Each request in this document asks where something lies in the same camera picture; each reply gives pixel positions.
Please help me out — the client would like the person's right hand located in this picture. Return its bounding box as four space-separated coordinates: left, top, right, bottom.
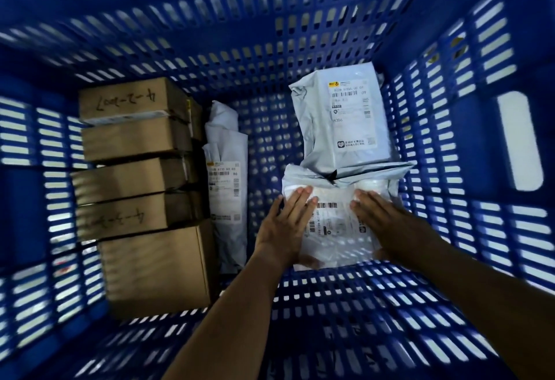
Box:
349 189 439 271

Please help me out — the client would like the person's left hand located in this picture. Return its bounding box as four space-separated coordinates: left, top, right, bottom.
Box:
253 186 321 271

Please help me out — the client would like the white mailer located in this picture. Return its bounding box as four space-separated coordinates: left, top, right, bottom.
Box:
282 183 383 272

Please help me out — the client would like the light blue mailer bag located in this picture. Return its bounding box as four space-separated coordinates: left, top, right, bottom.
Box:
289 62 393 175

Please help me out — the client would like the blue plastic basket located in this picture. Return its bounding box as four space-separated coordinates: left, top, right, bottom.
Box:
0 0 555 380

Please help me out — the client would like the person's right forearm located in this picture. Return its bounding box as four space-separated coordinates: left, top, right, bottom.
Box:
403 232 555 380

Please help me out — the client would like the person's left forearm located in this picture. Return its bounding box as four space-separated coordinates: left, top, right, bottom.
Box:
162 253 287 380

